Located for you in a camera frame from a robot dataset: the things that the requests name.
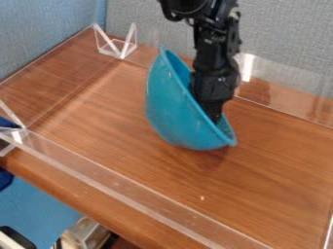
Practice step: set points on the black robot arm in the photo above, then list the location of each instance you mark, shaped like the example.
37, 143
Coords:
214, 19

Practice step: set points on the clear acrylic left bracket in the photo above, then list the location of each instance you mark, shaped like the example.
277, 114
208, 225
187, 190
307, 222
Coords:
11, 137

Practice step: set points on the clear acrylic corner bracket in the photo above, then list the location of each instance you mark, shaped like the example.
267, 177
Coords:
114, 46

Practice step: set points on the clear acrylic barrier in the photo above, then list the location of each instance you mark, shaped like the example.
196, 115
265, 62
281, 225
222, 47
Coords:
71, 170
283, 88

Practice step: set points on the dark blue object left edge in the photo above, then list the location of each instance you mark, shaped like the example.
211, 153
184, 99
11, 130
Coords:
5, 175

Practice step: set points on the clear acrylic front barrier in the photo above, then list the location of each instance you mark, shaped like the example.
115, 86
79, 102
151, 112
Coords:
71, 170

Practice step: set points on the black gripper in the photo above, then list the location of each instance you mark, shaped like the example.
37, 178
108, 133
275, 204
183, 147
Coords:
211, 86

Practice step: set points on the blue plastic bowl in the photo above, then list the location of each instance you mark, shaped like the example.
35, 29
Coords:
172, 111

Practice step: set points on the black white object bottom left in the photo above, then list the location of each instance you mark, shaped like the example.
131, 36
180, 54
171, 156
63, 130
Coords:
12, 240

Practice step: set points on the clear acrylic back barrier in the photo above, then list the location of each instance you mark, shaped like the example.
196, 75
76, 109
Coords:
283, 88

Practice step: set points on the grey box under table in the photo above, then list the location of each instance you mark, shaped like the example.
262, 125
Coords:
84, 235

